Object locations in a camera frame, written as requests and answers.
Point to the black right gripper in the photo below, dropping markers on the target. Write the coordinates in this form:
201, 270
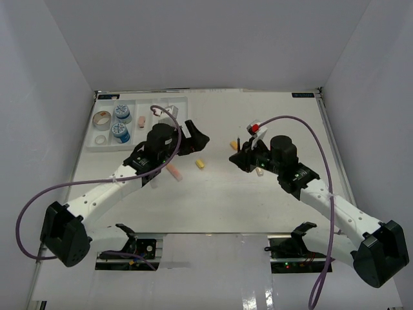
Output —
244, 159

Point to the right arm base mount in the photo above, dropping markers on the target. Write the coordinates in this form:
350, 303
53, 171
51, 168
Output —
291, 255

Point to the large clear tape roll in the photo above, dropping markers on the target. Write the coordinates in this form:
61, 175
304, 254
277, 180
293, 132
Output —
102, 120

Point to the pink orange highlighter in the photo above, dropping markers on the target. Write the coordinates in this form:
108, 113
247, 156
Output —
174, 172

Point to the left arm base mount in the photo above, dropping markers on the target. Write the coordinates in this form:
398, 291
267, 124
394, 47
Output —
135, 250

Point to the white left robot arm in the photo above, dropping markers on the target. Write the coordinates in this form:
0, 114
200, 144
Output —
68, 230

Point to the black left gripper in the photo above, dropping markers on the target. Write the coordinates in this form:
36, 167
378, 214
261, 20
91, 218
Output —
196, 143

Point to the yellow cap near tape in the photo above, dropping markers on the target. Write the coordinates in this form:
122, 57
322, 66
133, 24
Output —
234, 145

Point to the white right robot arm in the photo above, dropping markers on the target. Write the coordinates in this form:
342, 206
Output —
374, 249

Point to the orange capped glue stick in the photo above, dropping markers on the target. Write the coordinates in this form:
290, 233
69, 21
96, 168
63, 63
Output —
154, 183

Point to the small clear tape roll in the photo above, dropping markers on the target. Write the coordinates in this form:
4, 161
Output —
100, 140

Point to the blue slime jar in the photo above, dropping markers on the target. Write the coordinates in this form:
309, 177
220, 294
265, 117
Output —
120, 132
122, 113

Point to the yellow eraser block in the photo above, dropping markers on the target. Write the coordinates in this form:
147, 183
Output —
200, 164

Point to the white compartment tray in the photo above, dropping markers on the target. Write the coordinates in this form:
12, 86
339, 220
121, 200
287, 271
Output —
138, 107

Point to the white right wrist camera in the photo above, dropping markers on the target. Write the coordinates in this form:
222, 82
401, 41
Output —
257, 132

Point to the yellow highlighter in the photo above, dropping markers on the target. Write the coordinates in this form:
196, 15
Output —
259, 172

